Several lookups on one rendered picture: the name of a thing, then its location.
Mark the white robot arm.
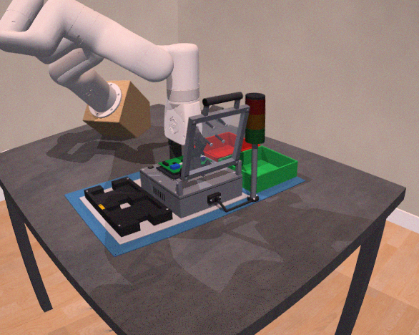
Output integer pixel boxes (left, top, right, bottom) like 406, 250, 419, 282
0, 0, 199, 118

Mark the green circuit board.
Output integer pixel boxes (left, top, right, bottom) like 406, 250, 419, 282
158, 156, 183, 173

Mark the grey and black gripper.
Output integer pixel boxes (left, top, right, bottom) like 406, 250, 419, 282
164, 99, 201, 159

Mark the red bin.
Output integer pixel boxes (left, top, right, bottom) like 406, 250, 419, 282
241, 139, 252, 152

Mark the green bin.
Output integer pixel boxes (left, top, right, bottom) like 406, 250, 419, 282
240, 146, 298, 193

